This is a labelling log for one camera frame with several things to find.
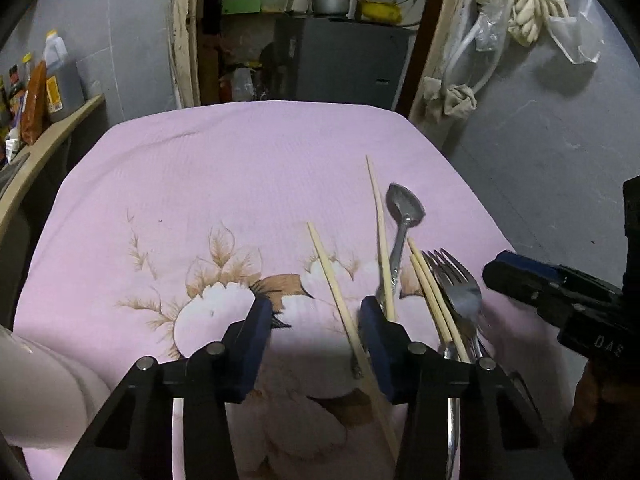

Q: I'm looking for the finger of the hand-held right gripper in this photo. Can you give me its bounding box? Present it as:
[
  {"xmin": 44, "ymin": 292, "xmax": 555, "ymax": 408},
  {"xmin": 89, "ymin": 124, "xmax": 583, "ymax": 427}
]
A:
[
  {"xmin": 494, "ymin": 252, "xmax": 624, "ymax": 307},
  {"xmin": 481, "ymin": 261, "xmax": 622, "ymax": 327}
]

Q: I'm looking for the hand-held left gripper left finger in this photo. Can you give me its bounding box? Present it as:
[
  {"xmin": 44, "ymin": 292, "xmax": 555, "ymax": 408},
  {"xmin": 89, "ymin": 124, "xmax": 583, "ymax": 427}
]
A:
[{"xmin": 57, "ymin": 297, "xmax": 275, "ymax": 480}]

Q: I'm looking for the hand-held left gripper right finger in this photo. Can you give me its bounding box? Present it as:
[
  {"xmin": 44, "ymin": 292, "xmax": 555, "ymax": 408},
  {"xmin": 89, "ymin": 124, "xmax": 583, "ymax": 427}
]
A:
[{"xmin": 359, "ymin": 295, "xmax": 576, "ymax": 480}]

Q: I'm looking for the metal fork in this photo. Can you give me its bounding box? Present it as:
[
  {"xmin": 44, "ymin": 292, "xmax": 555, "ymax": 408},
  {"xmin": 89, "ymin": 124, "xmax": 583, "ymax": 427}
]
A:
[
  {"xmin": 437, "ymin": 249, "xmax": 531, "ymax": 411},
  {"xmin": 422, "ymin": 250, "xmax": 463, "ymax": 480}
]

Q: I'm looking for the wooden chopstick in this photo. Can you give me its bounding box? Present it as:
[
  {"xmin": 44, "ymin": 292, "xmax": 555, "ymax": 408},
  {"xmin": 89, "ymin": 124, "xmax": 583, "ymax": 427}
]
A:
[
  {"xmin": 409, "ymin": 254, "xmax": 458, "ymax": 361},
  {"xmin": 406, "ymin": 237, "xmax": 471, "ymax": 363},
  {"xmin": 306, "ymin": 222, "xmax": 401, "ymax": 461},
  {"xmin": 365, "ymin": 155, "xmax": 397, "ymax": 322}
]

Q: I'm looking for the metal spoon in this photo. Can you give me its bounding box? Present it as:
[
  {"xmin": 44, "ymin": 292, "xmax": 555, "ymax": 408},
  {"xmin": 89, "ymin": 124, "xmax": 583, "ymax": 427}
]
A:
[{"xmin": 351, "ymin": 183, "xmax": 426, "ymax": 380}]

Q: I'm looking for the person's right forearm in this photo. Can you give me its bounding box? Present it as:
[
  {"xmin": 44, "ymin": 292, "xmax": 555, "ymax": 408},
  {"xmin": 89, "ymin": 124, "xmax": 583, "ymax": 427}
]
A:
[{"xmin": 569, "ymin": 360, "xmax": 640, "ymax": 441}]

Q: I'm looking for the pink floral tablecloth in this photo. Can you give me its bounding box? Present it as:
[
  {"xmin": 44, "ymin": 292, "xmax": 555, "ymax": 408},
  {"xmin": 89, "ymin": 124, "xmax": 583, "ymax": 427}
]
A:
[{"xmin": 10, "ymin": 100, "xmax": 576, "ymax": 480}]

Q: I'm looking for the beige rag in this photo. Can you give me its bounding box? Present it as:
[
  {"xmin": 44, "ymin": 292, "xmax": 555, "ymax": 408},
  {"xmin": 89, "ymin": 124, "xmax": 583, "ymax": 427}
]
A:
[{"xmin": 423, "ymin": 76, "xmax": 479, "ymax": 122}]

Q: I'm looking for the white container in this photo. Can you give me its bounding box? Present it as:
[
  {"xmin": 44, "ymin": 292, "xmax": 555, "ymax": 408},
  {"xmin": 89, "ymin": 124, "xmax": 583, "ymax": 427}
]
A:
[{"xmin": 0, "ymin": 324, "xmax": 112, "ymax": 448}]

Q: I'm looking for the clear plastic bag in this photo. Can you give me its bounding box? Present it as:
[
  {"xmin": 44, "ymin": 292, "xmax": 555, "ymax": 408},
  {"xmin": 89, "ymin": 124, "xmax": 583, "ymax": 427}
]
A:
[{"xmin": 546, "ymin": 0, "xmax": 602, "ymax": 65}]

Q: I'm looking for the clear plastic container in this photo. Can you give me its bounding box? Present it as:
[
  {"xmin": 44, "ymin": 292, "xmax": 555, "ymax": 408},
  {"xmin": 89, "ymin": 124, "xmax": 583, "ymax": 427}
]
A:
[{"xmin": 230, "ymin": 66, "xmax": 257, "ymax": 104}]

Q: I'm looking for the cream cloth bundle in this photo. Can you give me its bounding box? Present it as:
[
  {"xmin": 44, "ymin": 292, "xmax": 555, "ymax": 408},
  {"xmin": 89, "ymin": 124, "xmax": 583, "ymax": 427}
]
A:
[{"xmin": 474, "ymin": 0, "xmax": 572, "ymax": 47}]

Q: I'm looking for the grey cabinet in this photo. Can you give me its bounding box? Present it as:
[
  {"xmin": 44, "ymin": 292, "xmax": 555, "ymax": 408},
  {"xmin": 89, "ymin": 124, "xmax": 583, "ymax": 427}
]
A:
[{"xmin": 273, "ymin": 13, "xmax": 417, "ymax": 112}]

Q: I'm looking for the yellow bundle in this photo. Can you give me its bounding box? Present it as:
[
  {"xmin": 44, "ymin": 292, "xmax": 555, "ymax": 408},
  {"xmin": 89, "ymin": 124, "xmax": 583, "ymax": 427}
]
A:
[{"xmin": 359, "ymin": 0, "xmax": 404, "ymax": 24}]

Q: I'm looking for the orange packet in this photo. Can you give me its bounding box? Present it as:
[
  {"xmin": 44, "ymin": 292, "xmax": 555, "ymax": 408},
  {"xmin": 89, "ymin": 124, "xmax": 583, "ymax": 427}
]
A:
[{"xmin": 21, "ymin": 60, "xmax": 49, "ymax": 145}]

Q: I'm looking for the translucent jug with dark liquid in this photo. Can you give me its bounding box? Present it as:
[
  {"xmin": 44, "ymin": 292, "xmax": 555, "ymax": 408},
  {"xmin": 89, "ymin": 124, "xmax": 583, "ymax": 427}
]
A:
[{"xmin": 43, "ymin": 30, "xmax": 87, "ymax": 122}]

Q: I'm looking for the metal pot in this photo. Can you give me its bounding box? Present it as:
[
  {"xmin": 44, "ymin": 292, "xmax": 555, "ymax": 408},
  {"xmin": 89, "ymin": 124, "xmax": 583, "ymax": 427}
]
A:
[{"xmin": 310, "ymin": 0, "xmax": 352, "ymax": 17}]

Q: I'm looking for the green box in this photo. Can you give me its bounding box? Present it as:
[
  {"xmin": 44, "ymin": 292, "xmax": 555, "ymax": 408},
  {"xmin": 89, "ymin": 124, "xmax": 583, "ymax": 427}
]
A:
[{"xmin": 221, "ymin": 0, "xmax": 262, "ymax": 17}]

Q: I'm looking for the dark bottle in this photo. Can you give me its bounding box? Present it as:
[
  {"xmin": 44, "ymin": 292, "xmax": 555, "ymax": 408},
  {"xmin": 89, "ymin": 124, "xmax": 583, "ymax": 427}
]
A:
[{"xmin": 6, "ymin": 64, "xmax": 27, "ymax": 128}]

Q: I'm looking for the wooden door frame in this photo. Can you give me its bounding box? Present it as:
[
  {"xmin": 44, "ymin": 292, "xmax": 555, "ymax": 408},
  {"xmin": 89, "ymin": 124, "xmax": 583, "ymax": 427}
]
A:
[{"xmin": 167, "ymin": 0, "xmax": 473, "ymax": 128}]

